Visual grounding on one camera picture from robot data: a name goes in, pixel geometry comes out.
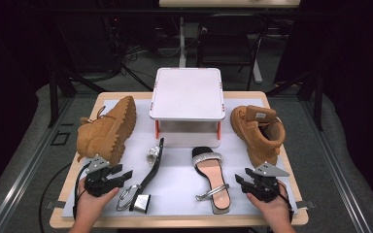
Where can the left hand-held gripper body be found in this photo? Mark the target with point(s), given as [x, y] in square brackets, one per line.
[101, 183]

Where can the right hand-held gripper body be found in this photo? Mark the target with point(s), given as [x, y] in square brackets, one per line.
[265, 186]

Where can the tan suede boot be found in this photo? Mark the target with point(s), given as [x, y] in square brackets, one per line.
[255, 139]
[105, 134]

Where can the white two-tier shoe rack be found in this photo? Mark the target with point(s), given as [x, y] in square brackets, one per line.
[187, 93]

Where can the person's right hand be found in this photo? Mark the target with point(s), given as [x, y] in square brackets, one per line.
[277, 210]

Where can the person's left hand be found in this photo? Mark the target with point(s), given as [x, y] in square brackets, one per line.
[89, 208]

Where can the grey tape piece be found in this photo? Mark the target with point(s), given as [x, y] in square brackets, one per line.
[55, 205]
[306, 204]

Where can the white table mat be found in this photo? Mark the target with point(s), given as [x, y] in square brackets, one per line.
[175, 181]

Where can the floor socket plate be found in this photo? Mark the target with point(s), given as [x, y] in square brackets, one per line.
[60, 138]

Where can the wooden table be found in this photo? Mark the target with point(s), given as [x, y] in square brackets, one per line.
[175, 222]

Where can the black metal stand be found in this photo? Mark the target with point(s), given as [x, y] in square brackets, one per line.
[53, 93]
[319, 97]

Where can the black folding chair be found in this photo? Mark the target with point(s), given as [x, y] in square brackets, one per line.
[226, 39]

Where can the white-legged background desk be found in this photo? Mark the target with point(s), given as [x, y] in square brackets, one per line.
[226, 3]

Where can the metal floor rail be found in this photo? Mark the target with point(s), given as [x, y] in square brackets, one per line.
[333, 165]
[29, 165]

